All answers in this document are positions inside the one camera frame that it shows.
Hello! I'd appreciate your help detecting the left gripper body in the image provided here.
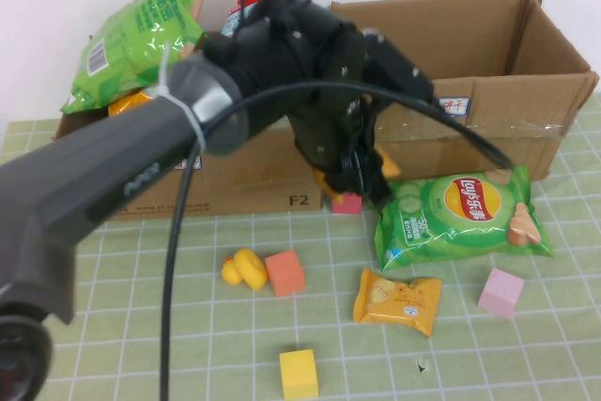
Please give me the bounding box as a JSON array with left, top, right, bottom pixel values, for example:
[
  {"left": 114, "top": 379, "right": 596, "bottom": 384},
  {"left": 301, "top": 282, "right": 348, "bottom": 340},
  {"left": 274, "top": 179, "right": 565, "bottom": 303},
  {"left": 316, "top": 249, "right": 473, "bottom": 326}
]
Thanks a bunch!
[{"left": 288, "top": 90, "right": 377, "bottom": 177}]

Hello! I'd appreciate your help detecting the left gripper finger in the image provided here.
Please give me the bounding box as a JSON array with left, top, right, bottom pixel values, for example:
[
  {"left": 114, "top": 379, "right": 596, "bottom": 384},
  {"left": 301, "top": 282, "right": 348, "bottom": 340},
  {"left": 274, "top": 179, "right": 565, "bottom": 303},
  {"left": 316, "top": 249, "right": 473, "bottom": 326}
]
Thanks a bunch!
[
  {"left": 363, "top": 149, "right": 394, "bottom": 208},
  {"left": 324, "top": 174, "right": 365, "bottom": 198}
]

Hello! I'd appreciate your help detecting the yellow foam cube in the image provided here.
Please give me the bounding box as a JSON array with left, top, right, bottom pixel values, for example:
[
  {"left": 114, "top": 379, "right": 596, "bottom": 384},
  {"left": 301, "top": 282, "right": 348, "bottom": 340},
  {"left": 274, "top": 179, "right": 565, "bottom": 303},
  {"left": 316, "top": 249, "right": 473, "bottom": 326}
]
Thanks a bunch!
[{"left": 279, "top": 348, "right": 319, "bottom": 401}]

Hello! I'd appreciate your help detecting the green chips bag with barcode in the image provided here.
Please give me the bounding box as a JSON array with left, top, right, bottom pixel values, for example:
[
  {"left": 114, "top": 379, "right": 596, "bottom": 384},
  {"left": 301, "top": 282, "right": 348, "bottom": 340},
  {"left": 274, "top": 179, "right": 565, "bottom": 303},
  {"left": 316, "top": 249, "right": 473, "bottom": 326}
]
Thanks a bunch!
[{"left": 60, "top": 0, "right": 215, "bottom": 116}]

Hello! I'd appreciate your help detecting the yellow fries snack bag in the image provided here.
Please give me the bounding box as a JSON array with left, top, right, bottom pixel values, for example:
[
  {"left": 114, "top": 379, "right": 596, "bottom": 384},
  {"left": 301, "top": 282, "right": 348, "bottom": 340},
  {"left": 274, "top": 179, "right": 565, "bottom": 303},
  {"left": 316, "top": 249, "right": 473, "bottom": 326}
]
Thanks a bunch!
[{"left": 107, "top": 90, "right": 156, "bottom": 118}]

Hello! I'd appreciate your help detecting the magenta foam cube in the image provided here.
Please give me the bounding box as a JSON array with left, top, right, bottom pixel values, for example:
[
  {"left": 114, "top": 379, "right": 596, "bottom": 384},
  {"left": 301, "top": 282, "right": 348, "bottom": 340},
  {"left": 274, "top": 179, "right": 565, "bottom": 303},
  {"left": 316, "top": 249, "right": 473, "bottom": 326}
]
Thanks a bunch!
[{"left": 331, "top": 189, "right": 363, "bottom": 215}]

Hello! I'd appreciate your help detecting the green cucumber Lay's chips bag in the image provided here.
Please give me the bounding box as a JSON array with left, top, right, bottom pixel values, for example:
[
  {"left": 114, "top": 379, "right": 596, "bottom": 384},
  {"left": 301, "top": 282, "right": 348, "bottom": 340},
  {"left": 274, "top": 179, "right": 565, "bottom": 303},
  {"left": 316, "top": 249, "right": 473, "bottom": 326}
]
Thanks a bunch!
[{"left": 374, "top": 165, "right": 555, "bottom": 273}]

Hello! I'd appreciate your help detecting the cardboard box with F2 print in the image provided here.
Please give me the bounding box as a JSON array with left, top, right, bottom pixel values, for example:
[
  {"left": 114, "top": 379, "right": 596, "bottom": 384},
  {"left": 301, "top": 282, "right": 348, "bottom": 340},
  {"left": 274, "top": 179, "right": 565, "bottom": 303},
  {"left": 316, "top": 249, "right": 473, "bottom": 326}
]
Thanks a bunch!
[{"left": 53, "top": 27, "right": 329, "bottom": 224}]

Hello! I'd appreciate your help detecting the orange foam cube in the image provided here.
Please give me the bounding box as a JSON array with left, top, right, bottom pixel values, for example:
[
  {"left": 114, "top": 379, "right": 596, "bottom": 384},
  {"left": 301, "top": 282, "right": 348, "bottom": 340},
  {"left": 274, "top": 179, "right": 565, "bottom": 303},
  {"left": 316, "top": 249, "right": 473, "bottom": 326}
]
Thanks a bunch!
[{"left": 264, "top": 249, "right": 306, "bottom": 298}]

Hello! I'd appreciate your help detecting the white label with red writing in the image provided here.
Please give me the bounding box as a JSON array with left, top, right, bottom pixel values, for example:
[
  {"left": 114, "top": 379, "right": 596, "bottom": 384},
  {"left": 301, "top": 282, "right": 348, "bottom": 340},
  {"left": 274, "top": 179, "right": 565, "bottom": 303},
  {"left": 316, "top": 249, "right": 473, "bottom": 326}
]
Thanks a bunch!
[
  {"left": 436, "top": 96, "right": 470, "bottom": 118},
  {"left": 173, "top": 154, "right": 204, "bottom": 172}
]

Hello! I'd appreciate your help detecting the yellow rubber duck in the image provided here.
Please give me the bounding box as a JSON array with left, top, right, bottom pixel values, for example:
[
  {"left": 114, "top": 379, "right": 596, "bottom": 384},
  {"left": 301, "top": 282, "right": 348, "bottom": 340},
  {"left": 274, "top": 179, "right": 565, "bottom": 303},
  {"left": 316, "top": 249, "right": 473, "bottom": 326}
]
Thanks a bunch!
[{"left": 220, "top": 248, "right": 269, "bottom": 291}]

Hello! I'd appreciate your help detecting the cardboard box with clear tape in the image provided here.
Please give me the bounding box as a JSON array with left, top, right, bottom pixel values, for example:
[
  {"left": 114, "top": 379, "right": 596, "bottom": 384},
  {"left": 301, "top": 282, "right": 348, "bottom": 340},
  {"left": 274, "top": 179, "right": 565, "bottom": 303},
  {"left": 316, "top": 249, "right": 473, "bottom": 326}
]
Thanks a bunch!
[{"left": 323, "top": 0, "right": 600, "bottom": 182}]

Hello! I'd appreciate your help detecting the light pink foam cube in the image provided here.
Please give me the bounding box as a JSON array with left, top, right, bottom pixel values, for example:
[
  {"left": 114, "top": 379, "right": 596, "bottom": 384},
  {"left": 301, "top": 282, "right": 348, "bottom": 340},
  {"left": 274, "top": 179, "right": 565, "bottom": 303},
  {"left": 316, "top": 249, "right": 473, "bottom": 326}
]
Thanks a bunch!
[{"left": 477, "top": 267, "right": 526, "bottom": 319}]

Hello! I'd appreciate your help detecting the white zip tie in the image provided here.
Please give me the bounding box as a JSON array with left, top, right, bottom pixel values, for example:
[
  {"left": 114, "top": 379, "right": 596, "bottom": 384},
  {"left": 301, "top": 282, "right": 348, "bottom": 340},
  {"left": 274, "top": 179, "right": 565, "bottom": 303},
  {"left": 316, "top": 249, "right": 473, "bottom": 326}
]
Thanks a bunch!
[{"left": 157, "top": 41, "right": 210, "bottom": 153}]

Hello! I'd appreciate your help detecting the green checkered tablecloth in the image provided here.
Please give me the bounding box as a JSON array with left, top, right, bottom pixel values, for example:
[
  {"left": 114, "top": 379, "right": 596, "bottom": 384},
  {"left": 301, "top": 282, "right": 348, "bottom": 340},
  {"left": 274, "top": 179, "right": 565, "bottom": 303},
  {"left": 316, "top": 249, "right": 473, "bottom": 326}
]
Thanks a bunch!
[{"left": 0, "top": 92, "right": 601, "bottom": 401}]

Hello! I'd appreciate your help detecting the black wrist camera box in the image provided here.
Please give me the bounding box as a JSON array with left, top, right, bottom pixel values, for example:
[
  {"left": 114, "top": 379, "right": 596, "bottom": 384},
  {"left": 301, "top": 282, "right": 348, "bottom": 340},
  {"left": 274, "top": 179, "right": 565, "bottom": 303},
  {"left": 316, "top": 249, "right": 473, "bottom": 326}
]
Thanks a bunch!
[{"left": 361, "top": 27, "right": 437, "bottom": 116}]

